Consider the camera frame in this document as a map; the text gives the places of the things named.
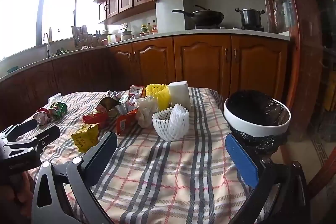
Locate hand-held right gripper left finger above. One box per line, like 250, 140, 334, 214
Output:
31, 131, 118, 224

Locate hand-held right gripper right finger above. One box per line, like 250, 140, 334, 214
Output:
225, 133, 310, 224

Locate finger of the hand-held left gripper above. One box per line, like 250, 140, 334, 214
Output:
4, 125, 61, 155
0, 119, 38, 144

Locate white bin with black bag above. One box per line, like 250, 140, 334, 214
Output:
223, 90, 292, 155

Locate white foam block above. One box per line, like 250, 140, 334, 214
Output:
168, 81, 190, 110

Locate person's left hand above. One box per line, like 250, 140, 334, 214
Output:
8, 172, 33, 211

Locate crushed red drink can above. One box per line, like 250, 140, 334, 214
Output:
34, 107, 51, 126

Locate yellow crumpled packet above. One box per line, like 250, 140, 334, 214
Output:
71, 123, 100, 153

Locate green and red wrapper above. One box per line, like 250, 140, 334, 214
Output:
47, 101, 68, 119

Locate crumpled white paper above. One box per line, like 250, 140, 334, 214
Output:
47, 93, 63, 105

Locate red snack wrapper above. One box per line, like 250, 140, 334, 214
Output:
82, 112, 109, 125

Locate red snack box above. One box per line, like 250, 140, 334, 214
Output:
115, 108, 138, 136

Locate dark brown peel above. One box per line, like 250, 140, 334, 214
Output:
100, 97, 120, 111

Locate silver foil wrapper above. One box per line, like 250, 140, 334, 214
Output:
114, 101, 137, 115

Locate plaid tablecloth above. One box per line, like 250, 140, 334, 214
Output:
20, 88, 265, 224

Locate crumpled white plastic bag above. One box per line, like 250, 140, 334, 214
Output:
135, 96, 159, 128

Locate white foam fruit net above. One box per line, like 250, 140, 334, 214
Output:
152, 104, 190, 141

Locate wooden chair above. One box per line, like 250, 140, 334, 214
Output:
306, 143, 336, 201

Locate yellow foam fruit net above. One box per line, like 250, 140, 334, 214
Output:
146, 84, 172, 111

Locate sink faucet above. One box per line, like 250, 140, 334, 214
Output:
43, 27, 52, 58

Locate wooden lower cabinets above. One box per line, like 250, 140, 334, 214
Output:
0, 34, 289, 132

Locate yellow bag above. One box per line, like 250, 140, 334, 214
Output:
323, 72, 336, 111

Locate kitchen window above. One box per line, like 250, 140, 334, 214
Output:
0, 0, 100, 62

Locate ceramic jar with lid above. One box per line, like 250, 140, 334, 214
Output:
121, 29, 135, 41

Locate white kitchen countertop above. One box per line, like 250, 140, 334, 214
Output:
0, 28, 290, 83

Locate steel cooking pot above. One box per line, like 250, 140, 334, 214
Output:
235, 7, 265, 28

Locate black wok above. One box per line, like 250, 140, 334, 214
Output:
172, 5, 225, 26

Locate wooden door frame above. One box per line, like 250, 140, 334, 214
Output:
262, 0, 323, 140

